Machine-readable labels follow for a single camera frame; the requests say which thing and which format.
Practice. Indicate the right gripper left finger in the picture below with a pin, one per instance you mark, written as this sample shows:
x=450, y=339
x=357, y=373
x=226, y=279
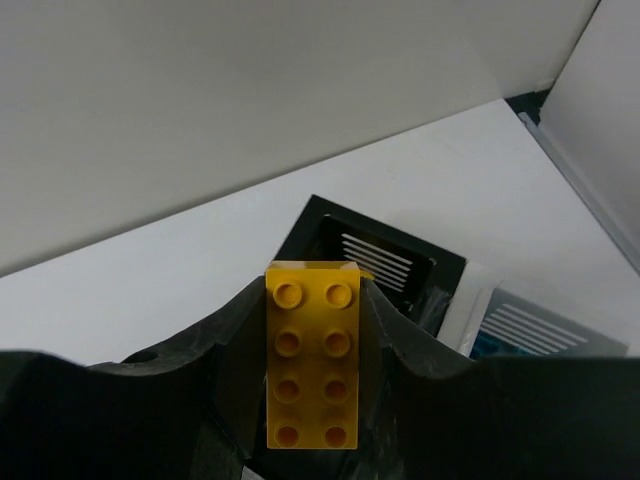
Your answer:
x=185, y=408

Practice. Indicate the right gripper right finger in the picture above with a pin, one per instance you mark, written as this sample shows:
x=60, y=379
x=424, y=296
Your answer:
x=445, y=416

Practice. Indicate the teal lego brick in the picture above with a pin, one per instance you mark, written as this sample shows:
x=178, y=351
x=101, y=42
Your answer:
x=488, y=345

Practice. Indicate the purple and yellow lego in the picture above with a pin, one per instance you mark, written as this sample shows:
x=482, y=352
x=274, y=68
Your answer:
x=312, y=352

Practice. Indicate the white slatted container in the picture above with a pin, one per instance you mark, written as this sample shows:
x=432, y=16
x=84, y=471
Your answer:
x=537, y=320

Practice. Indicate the black slatted container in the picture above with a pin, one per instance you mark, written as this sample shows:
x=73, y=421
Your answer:
x=418, y=277

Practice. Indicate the aluminium rail frame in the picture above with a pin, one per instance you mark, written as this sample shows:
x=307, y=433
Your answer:
x=596, y=207

